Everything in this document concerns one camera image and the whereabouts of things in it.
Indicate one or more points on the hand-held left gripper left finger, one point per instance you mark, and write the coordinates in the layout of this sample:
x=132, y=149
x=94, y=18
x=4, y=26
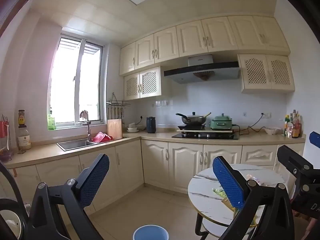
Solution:
x=96, y=177

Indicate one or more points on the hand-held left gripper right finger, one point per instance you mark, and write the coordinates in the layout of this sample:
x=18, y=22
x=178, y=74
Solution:
x=228, y=182

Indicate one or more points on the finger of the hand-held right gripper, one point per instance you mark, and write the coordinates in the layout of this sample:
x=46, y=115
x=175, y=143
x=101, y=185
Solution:
x=292, y=161
x=315, y=140

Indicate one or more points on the green snack wrapper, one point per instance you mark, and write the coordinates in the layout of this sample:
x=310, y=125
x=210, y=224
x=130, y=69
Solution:
x=219, y=192

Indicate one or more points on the blue plastic bucket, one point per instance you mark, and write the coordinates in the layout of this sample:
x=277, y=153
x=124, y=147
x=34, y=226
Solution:
x=150, y=233

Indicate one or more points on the round white marble table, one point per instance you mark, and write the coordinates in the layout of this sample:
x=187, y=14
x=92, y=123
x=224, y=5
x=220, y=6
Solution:
x=207, y=187

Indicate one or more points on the cluster of condiment bottles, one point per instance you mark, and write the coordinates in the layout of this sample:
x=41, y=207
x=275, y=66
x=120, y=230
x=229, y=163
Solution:
x=292, y=127

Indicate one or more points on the white bowl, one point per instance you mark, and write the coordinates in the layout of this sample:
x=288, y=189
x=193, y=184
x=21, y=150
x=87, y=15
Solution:
x=272, y=131

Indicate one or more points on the steel kitchen sink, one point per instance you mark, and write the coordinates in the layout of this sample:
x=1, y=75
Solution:
x=75, y=145

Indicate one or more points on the red plastic basket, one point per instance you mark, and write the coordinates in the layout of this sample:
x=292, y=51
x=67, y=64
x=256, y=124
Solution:
x=101, y=137

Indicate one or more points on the cream base cabinet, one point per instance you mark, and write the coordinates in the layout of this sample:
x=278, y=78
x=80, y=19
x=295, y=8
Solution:
x=185, y=165

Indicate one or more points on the steel sink faucet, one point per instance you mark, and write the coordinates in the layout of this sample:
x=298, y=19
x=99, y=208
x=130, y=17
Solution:
x=88, y=130

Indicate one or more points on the black gas stove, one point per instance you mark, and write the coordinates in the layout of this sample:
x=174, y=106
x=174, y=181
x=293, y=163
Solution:
x=205, y=136

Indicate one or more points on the wooden cutting board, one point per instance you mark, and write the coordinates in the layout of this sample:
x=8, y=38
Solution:
x=114, y=128

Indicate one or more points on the light wooden board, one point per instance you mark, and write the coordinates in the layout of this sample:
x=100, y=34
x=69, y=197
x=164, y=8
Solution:
x=205, y=129

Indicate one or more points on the green electric cooker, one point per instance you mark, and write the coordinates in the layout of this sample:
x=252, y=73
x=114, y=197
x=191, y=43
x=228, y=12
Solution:
x=221, y=123

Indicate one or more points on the stack of white bowls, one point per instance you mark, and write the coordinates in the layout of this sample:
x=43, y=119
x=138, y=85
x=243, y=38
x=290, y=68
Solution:
x=132, y=128

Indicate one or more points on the pink rag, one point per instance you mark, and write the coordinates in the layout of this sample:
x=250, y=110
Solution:
x=85, y=113

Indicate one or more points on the green detergent bottle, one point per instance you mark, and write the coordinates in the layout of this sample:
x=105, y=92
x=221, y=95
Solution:
x=51, y=123

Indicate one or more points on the steel wok with lid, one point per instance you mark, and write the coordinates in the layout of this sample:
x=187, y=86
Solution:
x=193, y=119

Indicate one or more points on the dark electric kettle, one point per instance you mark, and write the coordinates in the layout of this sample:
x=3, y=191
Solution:
x=151, y=126

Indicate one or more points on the clear glass jar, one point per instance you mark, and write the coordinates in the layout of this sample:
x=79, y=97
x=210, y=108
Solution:
x=24, y=140

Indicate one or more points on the cream lattice door cabinet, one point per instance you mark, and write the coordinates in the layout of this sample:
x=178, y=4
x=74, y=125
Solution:
x=266, y=73
x=142, y=83

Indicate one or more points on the dark yellow label sauce bottle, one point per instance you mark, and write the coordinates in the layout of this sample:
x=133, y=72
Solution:
x=22, y=120

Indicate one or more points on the sliding window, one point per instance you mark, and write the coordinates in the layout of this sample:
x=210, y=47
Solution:
x=65, y=80

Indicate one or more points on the black grey range hood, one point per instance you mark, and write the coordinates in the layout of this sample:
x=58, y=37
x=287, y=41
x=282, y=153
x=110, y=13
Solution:
x=200, y=71

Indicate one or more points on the white wall outlet with plug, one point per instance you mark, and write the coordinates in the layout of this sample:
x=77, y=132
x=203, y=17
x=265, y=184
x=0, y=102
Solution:
x=265, y=115

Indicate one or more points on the wall utensil rack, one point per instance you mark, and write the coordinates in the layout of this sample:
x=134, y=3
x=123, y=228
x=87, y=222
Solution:
x=117, y=103

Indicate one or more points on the white wall switch panel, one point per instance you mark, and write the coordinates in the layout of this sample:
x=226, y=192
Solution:
x=163, y=103

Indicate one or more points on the cream upper wall cabinet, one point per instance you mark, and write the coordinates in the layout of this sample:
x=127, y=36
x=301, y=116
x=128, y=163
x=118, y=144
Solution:
x=192, y=38

